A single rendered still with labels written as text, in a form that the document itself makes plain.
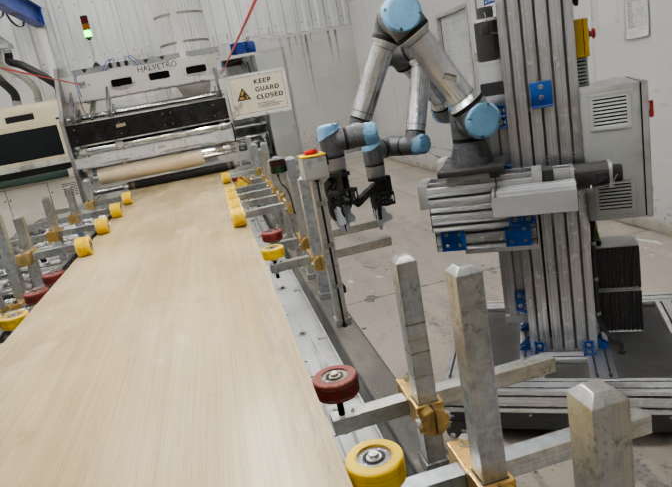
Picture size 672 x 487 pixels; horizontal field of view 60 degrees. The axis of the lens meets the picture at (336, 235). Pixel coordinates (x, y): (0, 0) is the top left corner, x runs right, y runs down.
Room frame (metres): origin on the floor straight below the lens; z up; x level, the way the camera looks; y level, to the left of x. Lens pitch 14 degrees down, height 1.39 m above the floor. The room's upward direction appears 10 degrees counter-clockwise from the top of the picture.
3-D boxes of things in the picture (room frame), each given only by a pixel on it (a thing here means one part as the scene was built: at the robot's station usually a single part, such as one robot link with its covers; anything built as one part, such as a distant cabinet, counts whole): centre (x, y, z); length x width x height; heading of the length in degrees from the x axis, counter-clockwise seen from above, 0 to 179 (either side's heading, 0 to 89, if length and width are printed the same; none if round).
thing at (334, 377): (0.93, 0.05, 0.85); 0.08 x 0.08 x 0.11
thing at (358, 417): (0.97, -0.15, 0.81); 0.43 x 0.03 x 0.04; 100
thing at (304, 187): (1.90, 0.07, 0.89); 0.03 x 0.03 x 0.48; 10
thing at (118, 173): (4.62, 1.11, 1.05); 1.43 x 0.12 x 0.12; 100
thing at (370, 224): (2.20, 0.05, 0.84); 0.43 x 0.03 x 0.04; 100
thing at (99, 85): (4.90, 1.16, 0.95); 1.65 x 0.70 x 1.90; 100
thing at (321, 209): (1.65, 0.03, 0.93); 0.05 x 0.04 x 0.45; 10
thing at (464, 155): (2.06, -0.53, 1.09); 0.15 x 0.15 x 0.10
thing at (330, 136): (1.91, -0.04, 1.22); 0.09 x 0.08 x 0.11; 92
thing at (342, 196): (1.91, -0.04, 1.06); 0.09 x 0.08 x 0.12; 31
